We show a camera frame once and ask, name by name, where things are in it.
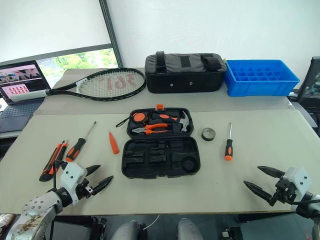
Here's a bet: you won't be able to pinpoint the silver rounded robot body part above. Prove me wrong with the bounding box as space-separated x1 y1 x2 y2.
111 219 141 240
177 217 203 240

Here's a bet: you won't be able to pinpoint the thin white cable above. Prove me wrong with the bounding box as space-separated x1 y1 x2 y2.
146 214 160 231

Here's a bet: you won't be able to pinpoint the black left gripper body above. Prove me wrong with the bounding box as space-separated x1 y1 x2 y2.
74 177 100 201

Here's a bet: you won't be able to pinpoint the orange black tape measure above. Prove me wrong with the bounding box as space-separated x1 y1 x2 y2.
115 112 149 129

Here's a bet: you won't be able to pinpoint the orange black utility knife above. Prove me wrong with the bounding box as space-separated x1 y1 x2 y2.
39 140 68 183

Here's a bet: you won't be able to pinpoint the orange test pen screwdriver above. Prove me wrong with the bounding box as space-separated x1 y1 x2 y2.
108 129 120 155

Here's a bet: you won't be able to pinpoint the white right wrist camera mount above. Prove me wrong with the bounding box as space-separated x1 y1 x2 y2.
282 166 311 198

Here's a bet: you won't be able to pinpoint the black office chair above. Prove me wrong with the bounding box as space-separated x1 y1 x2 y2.
287 56 320 138

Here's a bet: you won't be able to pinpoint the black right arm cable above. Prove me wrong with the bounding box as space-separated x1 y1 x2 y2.
287 197 320 207

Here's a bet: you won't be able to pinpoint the black electrical tape roll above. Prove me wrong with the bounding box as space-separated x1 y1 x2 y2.
201 127 217 142

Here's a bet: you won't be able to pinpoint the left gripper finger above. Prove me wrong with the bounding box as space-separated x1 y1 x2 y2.
85 164 102 179
90 175 115 197

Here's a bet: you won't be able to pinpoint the claw hammer orange black handle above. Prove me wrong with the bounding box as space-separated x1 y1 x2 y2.
151 111 191 133

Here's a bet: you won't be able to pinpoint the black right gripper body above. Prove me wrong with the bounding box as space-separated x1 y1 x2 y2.
273 177 298 205

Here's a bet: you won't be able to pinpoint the open laptop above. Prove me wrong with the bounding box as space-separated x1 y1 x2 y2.
0 59 52 133

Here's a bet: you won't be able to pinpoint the brown patterned cloth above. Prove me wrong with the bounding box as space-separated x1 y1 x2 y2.
0 213 16 235

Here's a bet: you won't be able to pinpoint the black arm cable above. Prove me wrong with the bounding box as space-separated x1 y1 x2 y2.
51 159 70 193
287 197 320 207

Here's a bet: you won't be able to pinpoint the black tennis racket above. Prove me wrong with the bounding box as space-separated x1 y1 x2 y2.
11 67 147 103

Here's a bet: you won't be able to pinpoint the orange handled pliers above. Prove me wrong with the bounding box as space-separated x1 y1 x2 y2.
131 123 169 137

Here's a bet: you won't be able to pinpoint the black fabric tool bag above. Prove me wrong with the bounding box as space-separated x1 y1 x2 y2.
144 51 228 95

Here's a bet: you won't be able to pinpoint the short orange black screwdriver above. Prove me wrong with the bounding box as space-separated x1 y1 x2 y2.
224 122 235 162

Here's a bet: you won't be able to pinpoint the blue plastic divided crate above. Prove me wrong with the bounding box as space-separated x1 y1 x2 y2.
223 59 301 98

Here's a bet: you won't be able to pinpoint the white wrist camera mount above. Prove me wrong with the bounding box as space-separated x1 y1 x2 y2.
59 161 88 201
282 166 311 198

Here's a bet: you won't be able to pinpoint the long orange black screwdriver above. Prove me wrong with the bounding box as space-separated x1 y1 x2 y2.
65 121 97 163

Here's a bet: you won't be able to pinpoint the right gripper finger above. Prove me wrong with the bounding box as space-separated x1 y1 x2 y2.
256 165 287 180
242 180 279 207

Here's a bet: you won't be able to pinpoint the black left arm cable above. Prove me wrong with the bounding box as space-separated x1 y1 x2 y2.
51 159 70 193

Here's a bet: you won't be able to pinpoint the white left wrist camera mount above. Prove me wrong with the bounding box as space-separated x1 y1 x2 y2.
59 161 88 201

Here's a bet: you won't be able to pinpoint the black tool case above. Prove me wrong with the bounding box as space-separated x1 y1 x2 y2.
121 104 202 180

